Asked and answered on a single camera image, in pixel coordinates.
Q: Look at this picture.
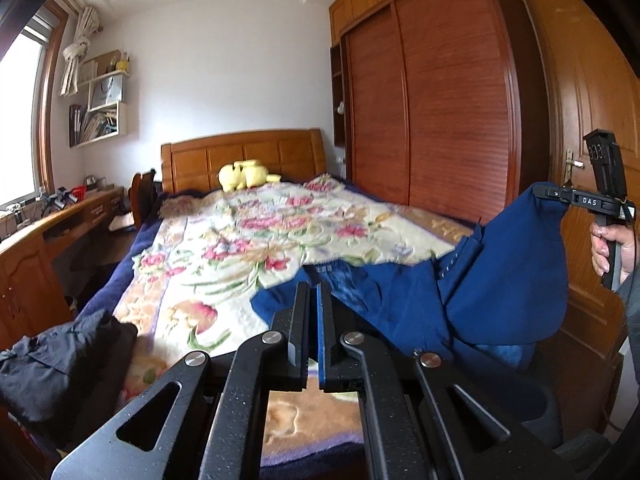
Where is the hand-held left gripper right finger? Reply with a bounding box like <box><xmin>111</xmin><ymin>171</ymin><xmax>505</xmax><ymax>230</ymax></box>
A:
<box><xmin>316</xmin><ymin>284</ymin><xmax>526</xmax><ymax>480</ymax></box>

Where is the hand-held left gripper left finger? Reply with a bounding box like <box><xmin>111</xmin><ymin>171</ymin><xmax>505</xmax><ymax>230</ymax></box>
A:
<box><xmin>50</xmin><ymin>282</ymin><xmax>312</xmax><ymax>480</ymax></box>

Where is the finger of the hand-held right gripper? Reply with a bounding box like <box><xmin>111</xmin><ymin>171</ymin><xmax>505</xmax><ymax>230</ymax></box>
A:
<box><xmin>530</xmin><ymin>182</ymin><xmax>571</xmax><ymax>206</ymax></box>

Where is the blue suit jacket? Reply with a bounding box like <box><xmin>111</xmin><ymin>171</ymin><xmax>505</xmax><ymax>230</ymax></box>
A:
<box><xmin>250</xmin><ymin>182</ymin><xmax>571</xmax><ymax>376</ymax></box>

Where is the person's right forearm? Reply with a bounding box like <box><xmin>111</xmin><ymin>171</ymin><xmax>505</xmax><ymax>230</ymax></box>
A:
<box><xmin>616</xmin><ymin>267</ymin><xmax>640</xmax><ymax>341</ymax></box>

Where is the person's right hand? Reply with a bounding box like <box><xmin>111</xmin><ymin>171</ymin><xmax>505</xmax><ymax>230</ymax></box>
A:
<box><xmin>590</xmin><ymin>220</ymin><xmax>637</xmax><ymax>281</ymax></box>

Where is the wooden door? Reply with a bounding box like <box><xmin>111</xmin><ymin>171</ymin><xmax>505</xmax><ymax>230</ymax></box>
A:
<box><xmin>517</xmin><ymin>0</ymin><xmax>640</xmax><ymax>361</ymax></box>

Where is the floral blanket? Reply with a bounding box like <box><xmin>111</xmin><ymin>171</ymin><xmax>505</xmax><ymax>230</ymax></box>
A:
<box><xmin>112</xmin><ymin>174</ymin><xmax>476</xmax><ymax>466</ymax></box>

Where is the wooden slatted wardrobe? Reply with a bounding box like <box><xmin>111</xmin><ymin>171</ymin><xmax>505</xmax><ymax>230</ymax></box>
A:
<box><xmin>329</xmin><ymin>0</ymin><xmax>523</xmax><ymax>221</ymax></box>

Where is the yellow plush toy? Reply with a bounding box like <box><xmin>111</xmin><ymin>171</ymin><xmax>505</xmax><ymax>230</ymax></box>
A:
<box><xmin>218</xmin><ymin>160</ymin><xmax>282</xmax><ymax>192</ymax></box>

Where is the wooden bed headboard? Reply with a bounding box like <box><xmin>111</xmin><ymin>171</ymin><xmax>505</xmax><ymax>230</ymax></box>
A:
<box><xmin>161</xmin><ymin>128</ymin><xmax>328</xmax><ymax>193</ymax></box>

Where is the wooden chair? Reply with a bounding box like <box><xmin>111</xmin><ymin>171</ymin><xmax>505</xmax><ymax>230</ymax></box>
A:
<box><xmin>130</xmin><ymin>170</ymin><xmax>158</xmax><ymax>231</ymax></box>

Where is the black garment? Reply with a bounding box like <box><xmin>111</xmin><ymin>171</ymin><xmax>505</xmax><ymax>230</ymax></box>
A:
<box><xmin>0</xmin><ymin>308</ymin><xmax>138</xmax><ymax>448</ymax></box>

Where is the wooden desk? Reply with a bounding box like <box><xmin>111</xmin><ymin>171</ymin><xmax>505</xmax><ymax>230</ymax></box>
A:
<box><xmin>0</xmin><ymin>186</ymin><xmax>126</xmax><ymax>356</ymax></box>

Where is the white paper bag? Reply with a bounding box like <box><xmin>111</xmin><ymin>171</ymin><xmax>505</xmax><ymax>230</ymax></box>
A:
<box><xmin>89</xmin><ymin>72</ymin><xmax>123</xmax><ymax>110</ymax></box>

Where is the window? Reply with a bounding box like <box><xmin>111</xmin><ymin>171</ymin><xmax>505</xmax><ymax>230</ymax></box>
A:
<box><xmin>0</xmin><ymin>0</ymin><xmax>68</xmax><ymax>211</ymax></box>

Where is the tied cream curtain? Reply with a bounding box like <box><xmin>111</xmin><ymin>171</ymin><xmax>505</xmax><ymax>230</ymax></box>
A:
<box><xmin>60</xmin><ymin>6</ymin><xmax>101</xmax><ymax>97</ymax></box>

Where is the metal door handle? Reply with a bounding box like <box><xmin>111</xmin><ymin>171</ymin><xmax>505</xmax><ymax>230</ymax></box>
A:
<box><xmin>564</xmin><ymin>149</ymin><xmax>586</xmax><ymax>181</ymax></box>

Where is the white wall shelf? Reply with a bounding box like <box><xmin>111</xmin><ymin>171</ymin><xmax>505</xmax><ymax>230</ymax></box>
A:
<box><xmin>69</xmin><ymin>50</ymin><xmax>132</xmax><ymax>148</ymax></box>

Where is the black camera gear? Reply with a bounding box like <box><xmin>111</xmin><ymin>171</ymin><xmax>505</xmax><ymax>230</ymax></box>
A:
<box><xmin>39</xmin><ymin>187</ymin><xmax>69</xmax><ymax>212</ymax></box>

